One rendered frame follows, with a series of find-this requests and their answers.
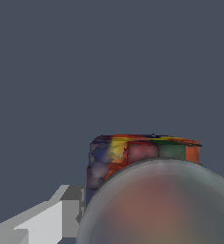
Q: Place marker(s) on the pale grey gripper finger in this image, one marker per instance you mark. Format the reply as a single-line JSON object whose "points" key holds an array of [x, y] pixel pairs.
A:
{"points": [[46, 219]]}

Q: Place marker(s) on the translucent grey goal sphere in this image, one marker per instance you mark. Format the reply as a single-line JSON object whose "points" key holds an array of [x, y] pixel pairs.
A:
{"points": [[161, 206]]}

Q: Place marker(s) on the multicoloured cube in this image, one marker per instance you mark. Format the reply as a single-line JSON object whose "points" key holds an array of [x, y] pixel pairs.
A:
{"points": [[123, 152]]}

